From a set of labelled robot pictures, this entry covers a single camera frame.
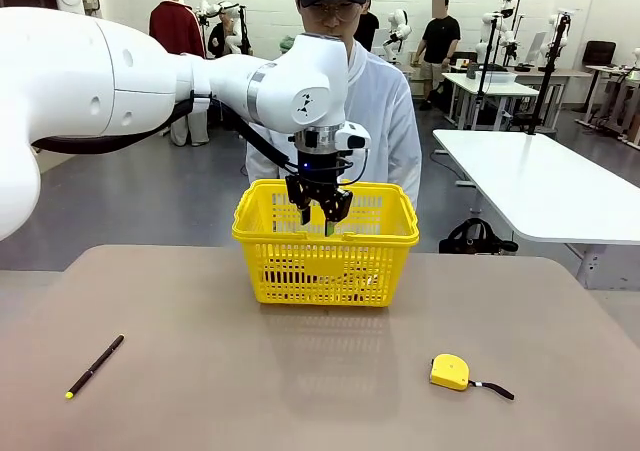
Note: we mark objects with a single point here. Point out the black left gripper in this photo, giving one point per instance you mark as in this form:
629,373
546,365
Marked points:
317,168

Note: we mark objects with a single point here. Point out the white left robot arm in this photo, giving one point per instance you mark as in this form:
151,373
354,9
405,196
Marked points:
75,71

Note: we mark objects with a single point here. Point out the person's left forearm white sleeve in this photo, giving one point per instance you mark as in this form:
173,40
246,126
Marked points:
407,171

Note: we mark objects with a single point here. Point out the yellow plastic shopping basket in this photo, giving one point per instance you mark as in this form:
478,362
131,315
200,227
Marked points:
325,243

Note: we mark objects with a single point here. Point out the person in white coat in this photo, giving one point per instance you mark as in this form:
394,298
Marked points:
380,121

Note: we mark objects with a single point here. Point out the person in dark shirt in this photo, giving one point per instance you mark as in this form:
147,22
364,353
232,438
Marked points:
369,28

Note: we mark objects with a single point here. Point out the person in black t-shirt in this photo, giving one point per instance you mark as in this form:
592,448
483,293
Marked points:
440,36

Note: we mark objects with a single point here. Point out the person in red jacket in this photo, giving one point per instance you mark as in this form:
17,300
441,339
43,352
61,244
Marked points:
175,26

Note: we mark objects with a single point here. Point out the black bag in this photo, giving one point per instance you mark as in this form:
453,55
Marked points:
472,238

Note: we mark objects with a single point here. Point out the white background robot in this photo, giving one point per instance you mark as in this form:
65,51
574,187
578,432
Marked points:
487,26
397,23
232,31
555,26

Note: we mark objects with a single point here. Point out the small white table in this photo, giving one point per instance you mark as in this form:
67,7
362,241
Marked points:
565,73
490,83

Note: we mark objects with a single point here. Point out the large white table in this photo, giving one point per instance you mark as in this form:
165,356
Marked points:
540,181

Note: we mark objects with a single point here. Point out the computer monitor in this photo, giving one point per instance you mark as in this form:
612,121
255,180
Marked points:
539,46

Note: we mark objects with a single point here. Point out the black pen yellow tip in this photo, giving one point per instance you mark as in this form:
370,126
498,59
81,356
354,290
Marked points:
95,366

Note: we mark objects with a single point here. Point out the black office chair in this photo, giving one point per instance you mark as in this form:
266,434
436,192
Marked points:
599,53

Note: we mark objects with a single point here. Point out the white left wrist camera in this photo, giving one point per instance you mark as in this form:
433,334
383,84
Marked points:
352,137

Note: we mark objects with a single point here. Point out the black camera stand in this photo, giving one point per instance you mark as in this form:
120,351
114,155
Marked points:
486,71
550,71

